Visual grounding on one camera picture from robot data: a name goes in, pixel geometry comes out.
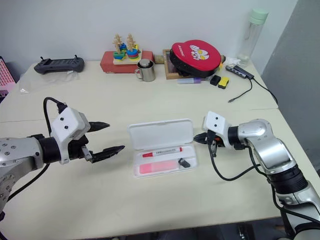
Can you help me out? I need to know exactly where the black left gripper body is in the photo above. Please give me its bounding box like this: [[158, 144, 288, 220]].
[[67, 134, 94, 162]]

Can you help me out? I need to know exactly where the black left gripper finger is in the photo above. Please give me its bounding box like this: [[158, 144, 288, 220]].
[[90, 144, 126, 164], [88, 121, 111, 134]]

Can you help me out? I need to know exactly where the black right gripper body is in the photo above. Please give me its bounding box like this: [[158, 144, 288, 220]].
[[206, 129, 225, 151]]

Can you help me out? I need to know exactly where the red whiteboard marker pen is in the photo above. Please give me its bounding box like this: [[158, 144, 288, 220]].
[[142, 147, 183, 159]]

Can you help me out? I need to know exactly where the white plastic pencil case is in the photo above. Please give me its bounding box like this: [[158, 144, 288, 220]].
[[127, 118, 199, 179]]

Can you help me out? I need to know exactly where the pink translucent eraser bar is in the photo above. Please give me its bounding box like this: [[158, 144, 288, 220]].
[[138, 160, 179, 175]]

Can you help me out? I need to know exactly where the red table tennis paddle case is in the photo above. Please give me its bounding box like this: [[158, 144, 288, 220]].
[[169, 39, 222, 79]]

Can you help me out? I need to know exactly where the clear tube with purple cap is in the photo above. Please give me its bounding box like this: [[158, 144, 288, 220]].
[[176, 77, 202, 85]]

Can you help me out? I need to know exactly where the yellow black whiteboard eraser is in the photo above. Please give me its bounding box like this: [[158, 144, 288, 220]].
[[217, 76, 230, 90]]

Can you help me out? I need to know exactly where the red cardboard box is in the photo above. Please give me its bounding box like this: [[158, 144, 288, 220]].
[[99, 50, 155, 75]]

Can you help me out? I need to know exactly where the wooden tray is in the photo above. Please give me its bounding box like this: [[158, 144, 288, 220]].
[[162, 48, 187, 81]]

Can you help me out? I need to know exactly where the stainless steel mug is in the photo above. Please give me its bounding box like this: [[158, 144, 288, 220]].
[[134, 58, 156, 82]]

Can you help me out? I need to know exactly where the black handheld controller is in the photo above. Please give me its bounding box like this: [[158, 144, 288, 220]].
[[33, 55, 85, 75]]

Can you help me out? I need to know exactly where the clear plastic bag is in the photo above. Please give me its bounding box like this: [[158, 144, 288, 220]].
[[19, 71, 80, 95]]

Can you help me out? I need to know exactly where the grey USB hub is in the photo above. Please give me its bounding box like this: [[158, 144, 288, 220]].
[[224, 64, 255, 80]]

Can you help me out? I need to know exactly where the wooden colourful stacking toy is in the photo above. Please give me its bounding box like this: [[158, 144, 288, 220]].
[[112, 33, 143, 66]]

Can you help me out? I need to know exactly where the crumpled white tissue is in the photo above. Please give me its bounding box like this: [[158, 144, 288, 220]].
[[224, 56, 242, 67]]

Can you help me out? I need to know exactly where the dark grey floor object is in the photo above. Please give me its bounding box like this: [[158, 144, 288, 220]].
[[236, 223, 253, 240]]

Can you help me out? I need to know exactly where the pink plastic crate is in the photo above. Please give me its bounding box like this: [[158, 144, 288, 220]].
[[0, 56, 17, 101]]

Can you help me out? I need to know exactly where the clear bottle with green lid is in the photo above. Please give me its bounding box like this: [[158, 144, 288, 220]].
[[236, 8, 270, 68]]

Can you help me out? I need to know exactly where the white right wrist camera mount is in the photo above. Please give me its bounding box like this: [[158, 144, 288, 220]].
[[201, 111, 232, 148]]

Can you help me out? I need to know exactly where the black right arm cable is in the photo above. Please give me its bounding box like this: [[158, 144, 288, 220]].
[[209, 139, 266, 181]]

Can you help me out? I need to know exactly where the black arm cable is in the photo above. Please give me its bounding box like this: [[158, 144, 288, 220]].
[[209, 139, 266, 181], [7, 96, 68, 202]]

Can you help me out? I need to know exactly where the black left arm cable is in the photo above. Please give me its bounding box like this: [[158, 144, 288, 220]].
[[7, 96, 68, 202]]

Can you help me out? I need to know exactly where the thin black USB plug cable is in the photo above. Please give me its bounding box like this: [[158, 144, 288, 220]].
[[227, 78, 253, 104]]

